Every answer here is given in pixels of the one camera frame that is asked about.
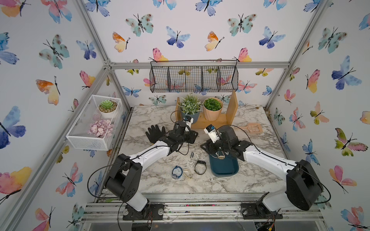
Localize white mesh wall shelf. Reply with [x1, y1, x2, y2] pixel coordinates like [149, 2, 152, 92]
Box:
[66, 95, 123, 151]

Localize green moss plant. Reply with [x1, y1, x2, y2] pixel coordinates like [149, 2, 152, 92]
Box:
[203, 98, 222, 111]

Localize blue plant pot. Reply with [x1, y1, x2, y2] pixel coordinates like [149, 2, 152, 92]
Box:
[181, 111, 200, 124]

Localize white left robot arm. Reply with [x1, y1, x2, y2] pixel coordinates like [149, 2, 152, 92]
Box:
[104, 121, 198, 212]

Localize green leafy plant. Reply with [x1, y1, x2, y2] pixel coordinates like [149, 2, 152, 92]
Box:
[180, 93, 202, 115]

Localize aluminium frame post left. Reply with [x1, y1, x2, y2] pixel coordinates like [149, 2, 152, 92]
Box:
[76, 1, 131, 112]

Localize pink plant pot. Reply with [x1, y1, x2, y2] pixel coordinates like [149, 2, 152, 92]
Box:
[203, 97, 223, 121]

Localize succulent in white pot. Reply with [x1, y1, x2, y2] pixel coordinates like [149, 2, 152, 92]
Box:
[98, 100, 118, 120]

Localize black digital watch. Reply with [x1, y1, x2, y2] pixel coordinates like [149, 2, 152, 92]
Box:
[194, 160, 207, 175]

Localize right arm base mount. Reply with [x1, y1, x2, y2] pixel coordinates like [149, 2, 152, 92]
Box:
[241, 193, 283, 219]

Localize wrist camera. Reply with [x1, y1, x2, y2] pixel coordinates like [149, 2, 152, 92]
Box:
[204, 124, 219, 143]
[183, 115, 194, 131]

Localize aluminium front rail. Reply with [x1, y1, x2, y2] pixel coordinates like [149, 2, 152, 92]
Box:
[80, 192, 324, 223]

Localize blue round watch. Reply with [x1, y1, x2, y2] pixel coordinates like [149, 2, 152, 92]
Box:
[172, 166, 183, 180]

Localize pink pebbles pile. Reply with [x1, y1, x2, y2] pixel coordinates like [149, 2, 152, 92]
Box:
[88, 119, 113, 138]

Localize dark teal storage box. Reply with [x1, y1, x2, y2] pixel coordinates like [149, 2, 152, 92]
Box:
[209, 155, 240, 177]

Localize wooden plant shelf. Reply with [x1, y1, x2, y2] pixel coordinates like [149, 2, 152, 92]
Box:
[191, 91, 239, 129]

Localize black and yellow work glove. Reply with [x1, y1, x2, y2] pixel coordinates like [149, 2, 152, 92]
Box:
[145, 125, 166, 143]

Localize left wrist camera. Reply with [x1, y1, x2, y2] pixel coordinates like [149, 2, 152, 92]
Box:
[183, 115, 194, 131]

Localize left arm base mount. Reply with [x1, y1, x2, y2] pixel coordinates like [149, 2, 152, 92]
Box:
[122, 203, 164, 221]

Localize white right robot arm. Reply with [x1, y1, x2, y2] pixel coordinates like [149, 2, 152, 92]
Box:
[201, 125, 324, 211]

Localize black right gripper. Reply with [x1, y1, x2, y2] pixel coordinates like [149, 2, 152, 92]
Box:
[199, 135, 231, 155]

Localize black wire wall basket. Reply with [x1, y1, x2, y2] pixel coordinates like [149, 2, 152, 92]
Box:
[149, 60, 239, 95]

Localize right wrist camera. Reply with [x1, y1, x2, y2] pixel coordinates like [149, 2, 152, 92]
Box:
[204, 124, 219, 143]

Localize beige strap watch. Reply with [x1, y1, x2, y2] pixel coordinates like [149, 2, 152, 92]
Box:
[217, 151, 226, 160]

